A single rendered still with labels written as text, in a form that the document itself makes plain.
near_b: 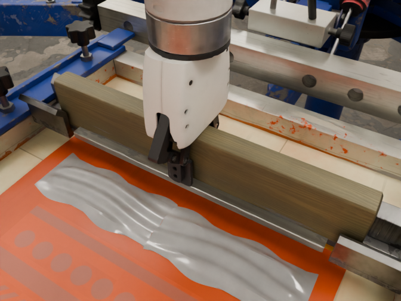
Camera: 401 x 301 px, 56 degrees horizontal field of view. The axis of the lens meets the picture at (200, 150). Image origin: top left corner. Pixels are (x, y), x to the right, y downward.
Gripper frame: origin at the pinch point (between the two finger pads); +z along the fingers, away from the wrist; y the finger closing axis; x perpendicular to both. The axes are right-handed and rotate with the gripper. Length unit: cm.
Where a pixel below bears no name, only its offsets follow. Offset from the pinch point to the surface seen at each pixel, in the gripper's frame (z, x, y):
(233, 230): 5.9, 7.4, 3.2
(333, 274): 5.9, 19.2, 2.6
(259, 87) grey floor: 102, -51, -158
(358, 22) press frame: 2, 7, -50
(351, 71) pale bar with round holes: -2.6, 11.9, -23.4
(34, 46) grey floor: 101, -209, -121
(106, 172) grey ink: 5.7, -11.3, 3.9
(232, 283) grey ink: 5.3, 10.5, 9.4
